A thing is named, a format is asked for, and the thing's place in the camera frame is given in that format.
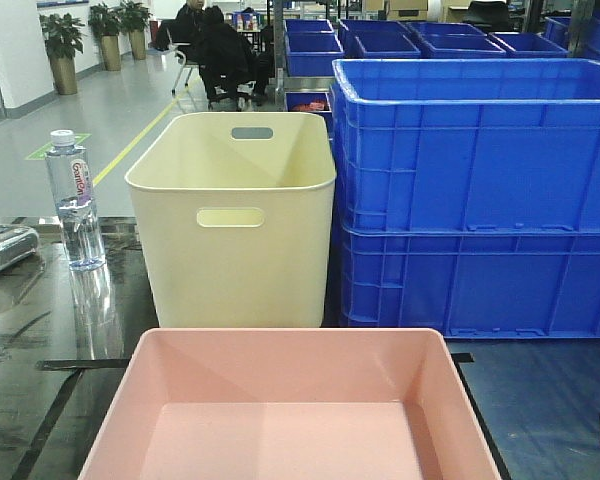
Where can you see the pink plastic bin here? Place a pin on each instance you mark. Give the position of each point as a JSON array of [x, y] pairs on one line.
[[290, 404]]

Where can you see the cream plastic storage bin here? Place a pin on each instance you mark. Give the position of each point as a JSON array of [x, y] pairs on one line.
[[234, 214]]

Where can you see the blue crates on shelf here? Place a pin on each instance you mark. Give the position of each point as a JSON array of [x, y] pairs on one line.
[[312, 45]]

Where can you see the large blue crate upper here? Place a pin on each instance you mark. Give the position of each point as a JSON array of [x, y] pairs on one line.
[[468, 144]]

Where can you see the large blue crate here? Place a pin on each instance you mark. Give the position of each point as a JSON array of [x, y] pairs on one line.
[[482, 285], [468, 144]]

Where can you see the seated person in black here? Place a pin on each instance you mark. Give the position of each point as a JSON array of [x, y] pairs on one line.
[[224, 57]]

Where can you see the large blue crate lower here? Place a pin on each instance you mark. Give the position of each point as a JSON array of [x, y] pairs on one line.
[[482, 285]]

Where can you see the clear water bottle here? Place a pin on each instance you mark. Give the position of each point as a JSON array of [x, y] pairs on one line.
[[74, 200]]

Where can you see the white handheld device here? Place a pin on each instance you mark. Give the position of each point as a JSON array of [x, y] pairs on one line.
[[16, 243]]

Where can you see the potted plant gold pot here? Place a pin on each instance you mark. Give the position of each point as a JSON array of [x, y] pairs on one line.
[[62, 36]]

